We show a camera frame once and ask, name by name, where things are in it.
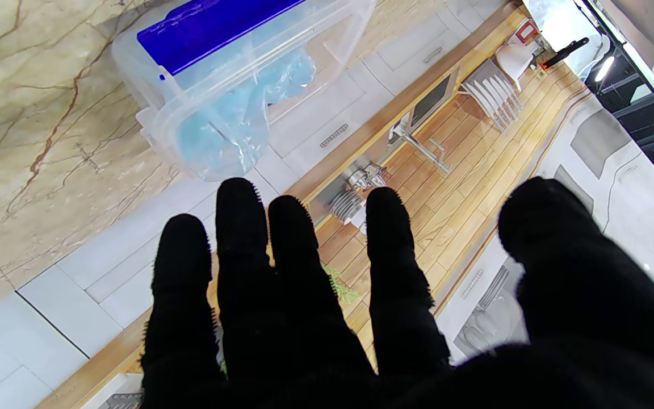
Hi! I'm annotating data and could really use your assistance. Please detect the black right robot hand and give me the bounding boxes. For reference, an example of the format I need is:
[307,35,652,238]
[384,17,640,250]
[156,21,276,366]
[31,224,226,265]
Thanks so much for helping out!
[140,176,654,409]

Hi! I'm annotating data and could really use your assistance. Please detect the clear crate with blue tape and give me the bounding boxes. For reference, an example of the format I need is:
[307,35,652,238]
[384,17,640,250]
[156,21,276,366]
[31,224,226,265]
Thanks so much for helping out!
[111,0,377,182]

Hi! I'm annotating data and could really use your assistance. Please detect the green herb in black pot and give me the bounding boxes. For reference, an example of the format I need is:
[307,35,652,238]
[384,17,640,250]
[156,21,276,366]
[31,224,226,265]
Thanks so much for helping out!
[321,264,360,306]

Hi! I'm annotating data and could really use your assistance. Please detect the stack of white dishes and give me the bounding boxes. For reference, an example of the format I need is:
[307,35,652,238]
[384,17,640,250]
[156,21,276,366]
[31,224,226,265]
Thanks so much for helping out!
[329,161,389,235]

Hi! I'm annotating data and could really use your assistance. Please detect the wooden kitchen countertop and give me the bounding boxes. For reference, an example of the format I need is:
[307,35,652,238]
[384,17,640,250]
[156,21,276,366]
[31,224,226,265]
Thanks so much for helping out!
[35,3,535,409]

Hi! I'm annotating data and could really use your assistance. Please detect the white lower kitchen cabinets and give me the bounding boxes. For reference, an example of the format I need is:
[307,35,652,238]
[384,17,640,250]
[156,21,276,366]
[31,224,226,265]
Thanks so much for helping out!
[0,0,512,409]

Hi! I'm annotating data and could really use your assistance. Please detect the white kitchen cabinets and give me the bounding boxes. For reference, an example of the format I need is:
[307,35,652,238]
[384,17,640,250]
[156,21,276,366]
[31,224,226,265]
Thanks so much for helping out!
[434,88,654,367]
[0,0,512,409]

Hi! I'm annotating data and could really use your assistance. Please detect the steel kitchen faucet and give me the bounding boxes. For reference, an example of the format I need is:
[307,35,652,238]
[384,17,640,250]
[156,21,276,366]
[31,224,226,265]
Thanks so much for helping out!
[388,126,452,175]

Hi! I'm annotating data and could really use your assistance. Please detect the steel kitchen sink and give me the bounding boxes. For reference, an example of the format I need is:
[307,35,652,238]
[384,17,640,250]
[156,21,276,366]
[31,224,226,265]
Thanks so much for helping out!
[408,71,459,130]

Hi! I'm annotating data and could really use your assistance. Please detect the white round jar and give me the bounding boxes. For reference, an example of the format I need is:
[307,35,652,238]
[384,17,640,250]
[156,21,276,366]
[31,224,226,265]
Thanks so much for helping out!
[496,43,539,91]

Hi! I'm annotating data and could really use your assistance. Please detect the white upper kitchen cabinets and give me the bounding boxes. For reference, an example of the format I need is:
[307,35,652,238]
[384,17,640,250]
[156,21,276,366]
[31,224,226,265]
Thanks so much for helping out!
[434,88,654,367]

